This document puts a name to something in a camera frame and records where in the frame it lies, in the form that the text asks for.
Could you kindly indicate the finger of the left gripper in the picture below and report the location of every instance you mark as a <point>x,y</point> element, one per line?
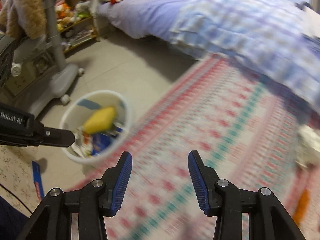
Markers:
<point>57,137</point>

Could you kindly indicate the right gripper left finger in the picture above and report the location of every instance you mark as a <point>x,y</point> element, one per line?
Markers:
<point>115,180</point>

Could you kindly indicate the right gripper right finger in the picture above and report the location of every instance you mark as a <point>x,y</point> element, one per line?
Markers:
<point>215,196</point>

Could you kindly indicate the blue cardboard box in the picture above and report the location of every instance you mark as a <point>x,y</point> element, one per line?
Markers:
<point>103,140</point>

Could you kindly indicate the yellow box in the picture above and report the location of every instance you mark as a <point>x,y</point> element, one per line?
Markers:
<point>100,121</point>

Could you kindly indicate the white paper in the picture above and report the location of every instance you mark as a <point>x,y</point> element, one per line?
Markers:
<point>308,147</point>

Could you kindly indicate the white plastic trash bin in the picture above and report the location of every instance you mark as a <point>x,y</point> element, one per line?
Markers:
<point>80,111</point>

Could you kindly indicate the blue flat strip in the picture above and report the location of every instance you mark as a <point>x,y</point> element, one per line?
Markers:
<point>37,180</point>

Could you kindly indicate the grey rolling chair stand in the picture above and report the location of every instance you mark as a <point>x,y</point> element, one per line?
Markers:
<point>39,72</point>

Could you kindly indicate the floral fabric mat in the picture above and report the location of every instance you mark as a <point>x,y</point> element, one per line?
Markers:
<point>16,175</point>

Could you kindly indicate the patterned red green rug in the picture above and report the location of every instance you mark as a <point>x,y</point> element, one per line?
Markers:
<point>243,125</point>

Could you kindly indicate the orange wrapper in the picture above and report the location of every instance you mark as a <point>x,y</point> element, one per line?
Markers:
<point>301,207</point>

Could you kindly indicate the wooden shelf with toys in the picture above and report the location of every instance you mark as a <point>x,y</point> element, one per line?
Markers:
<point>75,24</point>

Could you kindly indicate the brown plush teddy bear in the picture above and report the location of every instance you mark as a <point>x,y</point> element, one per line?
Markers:
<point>25,16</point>

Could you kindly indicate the blue checked blanket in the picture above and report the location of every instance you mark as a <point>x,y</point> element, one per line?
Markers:
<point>266,36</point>

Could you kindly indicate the bed with purple sheet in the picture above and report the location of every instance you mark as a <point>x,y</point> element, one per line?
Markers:
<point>141,18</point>

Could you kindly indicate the folded blue white clothes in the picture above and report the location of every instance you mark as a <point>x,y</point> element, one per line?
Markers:
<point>310,10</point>

